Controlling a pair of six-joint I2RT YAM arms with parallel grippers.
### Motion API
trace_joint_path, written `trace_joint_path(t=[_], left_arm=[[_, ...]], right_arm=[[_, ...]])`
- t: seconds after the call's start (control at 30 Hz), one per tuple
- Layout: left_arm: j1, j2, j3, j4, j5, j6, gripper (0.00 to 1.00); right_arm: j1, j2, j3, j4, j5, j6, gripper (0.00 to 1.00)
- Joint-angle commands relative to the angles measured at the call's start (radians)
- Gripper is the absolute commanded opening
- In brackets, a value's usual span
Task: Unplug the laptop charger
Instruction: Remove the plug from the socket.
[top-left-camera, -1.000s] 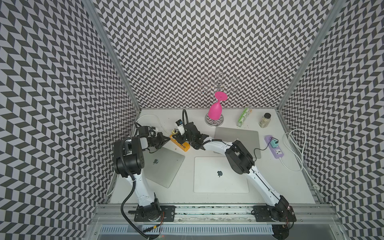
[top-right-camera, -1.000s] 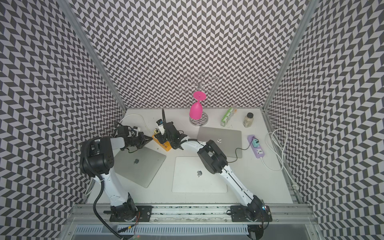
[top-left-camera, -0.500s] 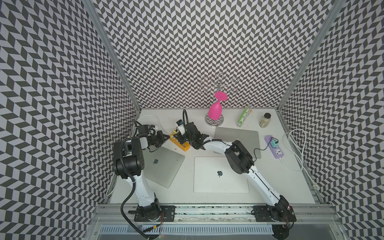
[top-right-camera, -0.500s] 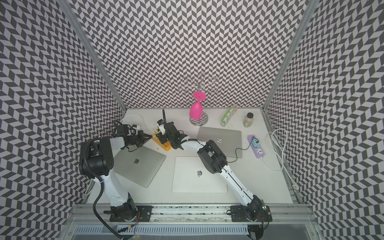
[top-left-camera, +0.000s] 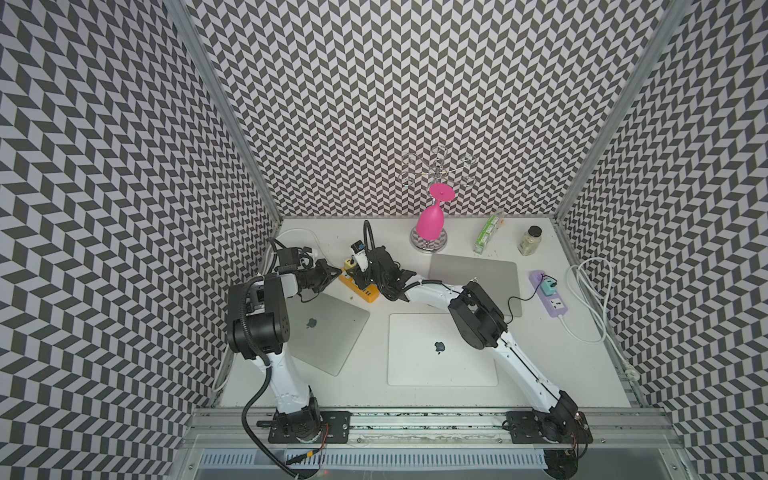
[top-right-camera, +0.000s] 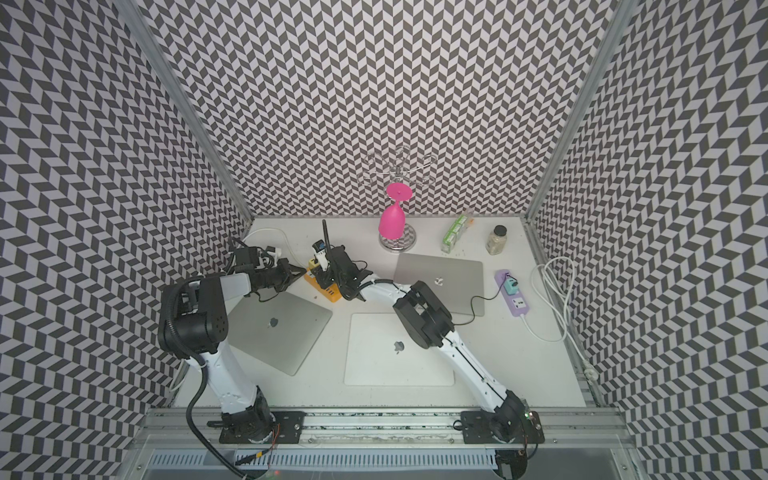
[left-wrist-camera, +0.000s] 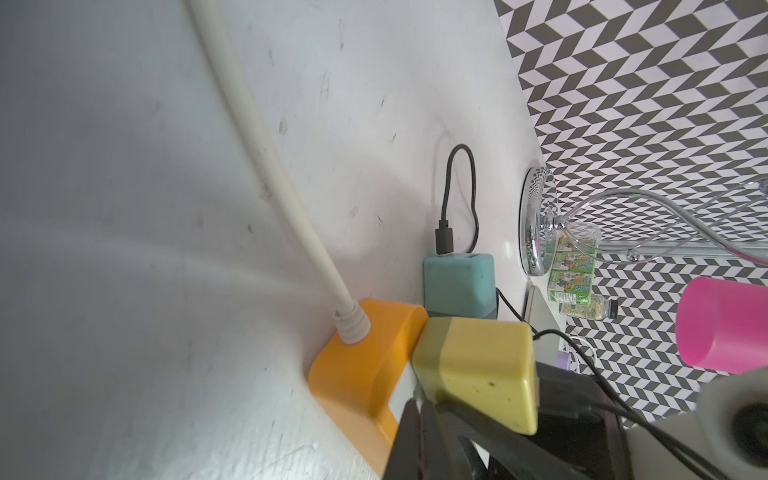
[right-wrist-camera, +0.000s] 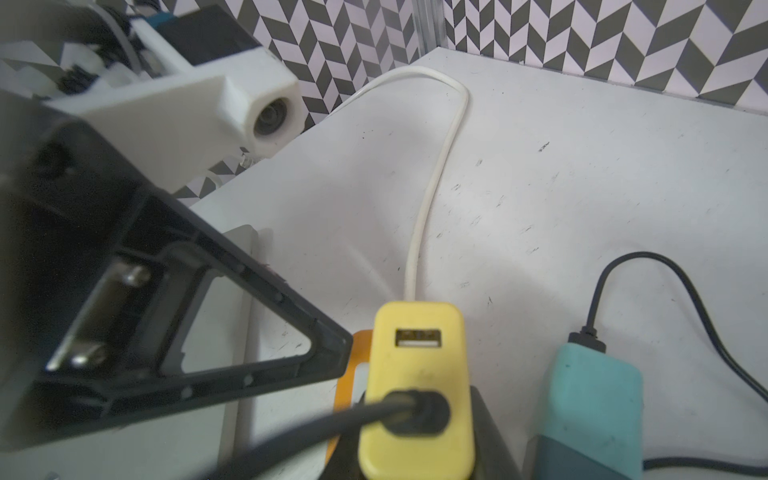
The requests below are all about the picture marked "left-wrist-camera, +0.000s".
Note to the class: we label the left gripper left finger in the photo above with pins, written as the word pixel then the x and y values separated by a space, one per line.
pixel 404 462

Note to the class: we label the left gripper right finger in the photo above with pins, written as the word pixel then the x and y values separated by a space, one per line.
pixel 441 456

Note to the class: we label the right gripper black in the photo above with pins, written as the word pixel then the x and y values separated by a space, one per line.
pixel 571 442

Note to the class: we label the yellow charger adapter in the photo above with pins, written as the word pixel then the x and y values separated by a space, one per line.
pixel 488 365

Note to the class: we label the teal charger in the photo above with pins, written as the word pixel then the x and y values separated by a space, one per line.
pixel 460 285

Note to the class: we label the purple power strip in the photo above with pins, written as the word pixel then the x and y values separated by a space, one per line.
pixel 563 360

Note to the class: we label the orange power strip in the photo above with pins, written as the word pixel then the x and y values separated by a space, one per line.
pixel 362 378

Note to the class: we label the small jar dark lid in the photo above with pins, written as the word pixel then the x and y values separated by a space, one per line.
pixel 599 308

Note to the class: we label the pink wine glass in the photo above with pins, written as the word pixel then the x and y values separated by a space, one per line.
pixel 722 325

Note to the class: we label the metal glass rack stand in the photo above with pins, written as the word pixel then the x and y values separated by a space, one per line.
pixel 628 225

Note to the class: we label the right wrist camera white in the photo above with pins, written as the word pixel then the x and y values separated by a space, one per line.
pixel 728 427

